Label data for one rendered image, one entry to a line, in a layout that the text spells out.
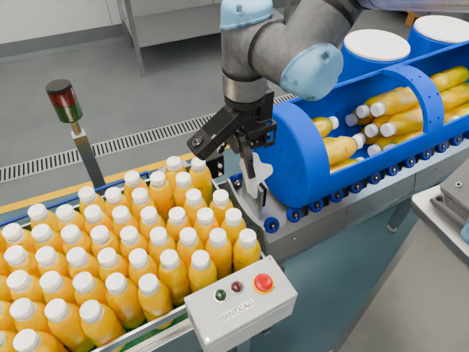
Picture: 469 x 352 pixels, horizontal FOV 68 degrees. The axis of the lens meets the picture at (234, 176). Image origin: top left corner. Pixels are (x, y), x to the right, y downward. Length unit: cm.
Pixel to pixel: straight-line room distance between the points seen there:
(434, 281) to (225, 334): 52
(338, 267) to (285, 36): 171
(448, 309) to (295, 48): 72
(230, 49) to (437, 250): 63
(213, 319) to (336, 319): 129
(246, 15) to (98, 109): 274
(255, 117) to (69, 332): 57
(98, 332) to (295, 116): 63
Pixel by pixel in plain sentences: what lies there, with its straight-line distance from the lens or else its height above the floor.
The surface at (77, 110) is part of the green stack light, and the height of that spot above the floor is 119.
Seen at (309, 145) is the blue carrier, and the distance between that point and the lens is 84.
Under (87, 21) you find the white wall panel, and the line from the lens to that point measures 419.
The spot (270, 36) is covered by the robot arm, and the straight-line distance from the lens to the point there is 50.
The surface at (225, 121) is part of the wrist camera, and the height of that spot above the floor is 137.
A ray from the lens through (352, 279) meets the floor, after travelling 206.
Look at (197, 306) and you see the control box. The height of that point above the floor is 110.
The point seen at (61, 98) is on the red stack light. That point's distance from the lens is 101.
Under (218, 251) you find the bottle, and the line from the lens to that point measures 82.
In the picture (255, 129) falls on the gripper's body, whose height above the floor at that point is 135.
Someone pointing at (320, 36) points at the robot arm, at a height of 155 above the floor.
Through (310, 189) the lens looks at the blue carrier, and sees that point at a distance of 87.
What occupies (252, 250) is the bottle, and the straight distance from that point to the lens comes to 82.
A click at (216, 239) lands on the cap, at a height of 108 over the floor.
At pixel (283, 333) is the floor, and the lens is 187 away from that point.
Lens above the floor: 175
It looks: 47 degrees down
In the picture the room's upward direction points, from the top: straight up
